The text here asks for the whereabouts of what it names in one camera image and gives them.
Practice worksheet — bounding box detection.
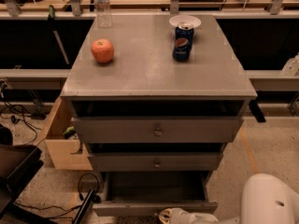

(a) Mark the grey bottom drawer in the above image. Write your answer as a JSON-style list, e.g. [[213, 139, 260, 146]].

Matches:
[[93, 171, 218, 217]]

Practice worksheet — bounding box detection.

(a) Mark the grey drawer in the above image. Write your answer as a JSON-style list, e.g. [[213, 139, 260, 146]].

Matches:
[[71, 117, 243, 143], [93, 171, 218, 217], [88, 152, 223, 172]]

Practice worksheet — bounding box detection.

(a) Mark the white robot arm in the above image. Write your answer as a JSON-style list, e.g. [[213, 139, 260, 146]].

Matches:
[[159, 174, 299, 224]]

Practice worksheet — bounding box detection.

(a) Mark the grey middle drawer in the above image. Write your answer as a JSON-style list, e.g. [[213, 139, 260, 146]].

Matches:
[[88, 152, 223, 172]]

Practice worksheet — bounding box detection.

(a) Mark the grey wooden drawer cabinet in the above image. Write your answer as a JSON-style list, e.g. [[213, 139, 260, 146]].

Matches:
[[60, 14, 258, 185]]

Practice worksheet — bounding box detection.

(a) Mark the grey top drawer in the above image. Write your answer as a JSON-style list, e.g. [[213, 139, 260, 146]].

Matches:
[[71, 117, 243, 143]]

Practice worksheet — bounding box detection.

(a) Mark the black power strip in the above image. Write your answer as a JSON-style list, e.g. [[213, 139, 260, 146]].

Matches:
[[72, 189, 96, 224]]

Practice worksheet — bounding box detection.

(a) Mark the light wooden box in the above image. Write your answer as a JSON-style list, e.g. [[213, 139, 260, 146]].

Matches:
[[37, 97, 92, 171]]

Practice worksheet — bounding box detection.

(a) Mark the green object in box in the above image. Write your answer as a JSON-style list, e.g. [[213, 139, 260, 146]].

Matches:
[[63, 126, 76, 139]]

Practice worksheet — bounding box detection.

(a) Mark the black chair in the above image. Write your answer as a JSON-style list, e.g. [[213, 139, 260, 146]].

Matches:
[[0, 125, 56, 224]]

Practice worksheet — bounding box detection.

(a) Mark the red apple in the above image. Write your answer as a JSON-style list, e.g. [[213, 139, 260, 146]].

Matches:
[[91, 39, 114, 63]]

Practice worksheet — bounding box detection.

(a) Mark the blue pepsi can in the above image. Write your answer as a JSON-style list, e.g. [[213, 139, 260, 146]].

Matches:
[[172, 22, 194, 62]]

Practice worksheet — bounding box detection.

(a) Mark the white bowl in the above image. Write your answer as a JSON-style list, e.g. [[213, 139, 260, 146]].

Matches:
[[169, 15, 201, 28]]

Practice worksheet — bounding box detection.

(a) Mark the clear plastic water bottle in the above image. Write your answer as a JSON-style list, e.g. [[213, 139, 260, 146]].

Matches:
[[93, 0, 112, 28]]

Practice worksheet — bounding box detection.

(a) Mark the black floor cable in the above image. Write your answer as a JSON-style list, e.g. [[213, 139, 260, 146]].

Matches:
[[0, 91, 43, 146]]

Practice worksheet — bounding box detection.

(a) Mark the green handled tool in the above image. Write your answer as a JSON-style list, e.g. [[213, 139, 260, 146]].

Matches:
[[48, 5, 70, 65]]

